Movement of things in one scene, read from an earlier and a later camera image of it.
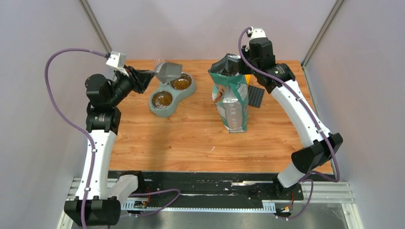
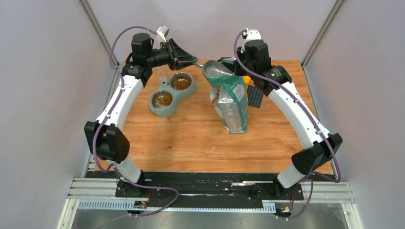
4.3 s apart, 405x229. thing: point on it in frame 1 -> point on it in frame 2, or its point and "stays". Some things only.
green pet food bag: (230, 92) stays
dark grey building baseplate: (255, 96) stays
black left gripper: (140, 80) -> (177, 57)
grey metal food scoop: (168, 71) -> (212, 68)
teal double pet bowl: (164, 100) stays
